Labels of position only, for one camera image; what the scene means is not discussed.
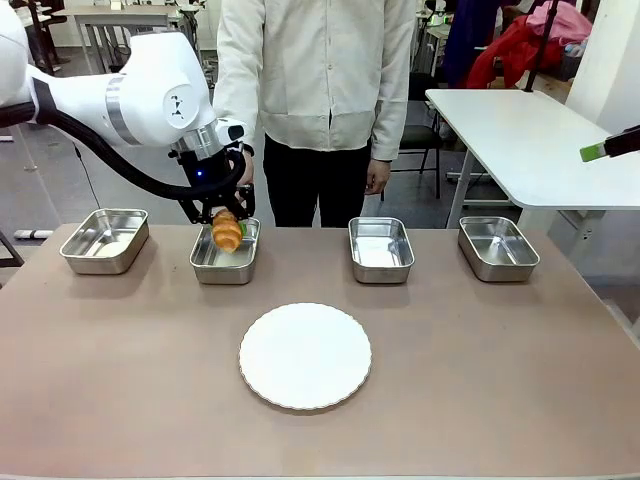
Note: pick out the person's left hand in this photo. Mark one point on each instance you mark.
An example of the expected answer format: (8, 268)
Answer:
(376, 179)

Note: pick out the steel rectangular container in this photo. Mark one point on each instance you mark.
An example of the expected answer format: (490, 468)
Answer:
(107, 242)
(220, 270)
(497, 250)
(380, 250)

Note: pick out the person's cream button shirt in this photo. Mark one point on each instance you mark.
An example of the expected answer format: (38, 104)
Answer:
(320, 75)

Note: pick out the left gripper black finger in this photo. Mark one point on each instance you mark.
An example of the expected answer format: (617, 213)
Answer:
(245, 212)
(197, 212)

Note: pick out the person's black trousers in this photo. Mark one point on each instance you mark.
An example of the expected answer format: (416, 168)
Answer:
(320, 190)

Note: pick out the large white side table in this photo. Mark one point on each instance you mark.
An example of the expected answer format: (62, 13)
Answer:
(525, 145)

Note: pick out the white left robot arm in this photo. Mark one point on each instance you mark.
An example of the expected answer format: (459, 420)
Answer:
(125, 85)

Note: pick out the black chair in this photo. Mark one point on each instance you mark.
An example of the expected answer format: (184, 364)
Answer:
(422, 125)

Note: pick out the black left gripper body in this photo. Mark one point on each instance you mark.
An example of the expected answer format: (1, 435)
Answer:
(207, 172)

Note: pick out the person's right hand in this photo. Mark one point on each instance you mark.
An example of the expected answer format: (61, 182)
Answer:
(248, 172)

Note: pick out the grey background desk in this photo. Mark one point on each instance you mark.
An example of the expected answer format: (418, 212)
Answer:
(100, 20)

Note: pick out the dark blue garment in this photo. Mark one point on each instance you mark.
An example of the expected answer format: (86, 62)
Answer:
(470, 40)

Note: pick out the black stand pole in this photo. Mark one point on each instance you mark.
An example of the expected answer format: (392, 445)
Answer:
(540, 45)

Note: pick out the white scalloped plate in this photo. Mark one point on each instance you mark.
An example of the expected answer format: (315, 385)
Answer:
(305, 355)

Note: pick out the red jacket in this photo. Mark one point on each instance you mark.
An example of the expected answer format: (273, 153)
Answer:
(515, 55)

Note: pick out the golden croissant bread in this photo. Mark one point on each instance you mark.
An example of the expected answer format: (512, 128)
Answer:
(226, 234)

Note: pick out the pink cloth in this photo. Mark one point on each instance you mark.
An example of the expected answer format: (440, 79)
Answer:
(560, 20)

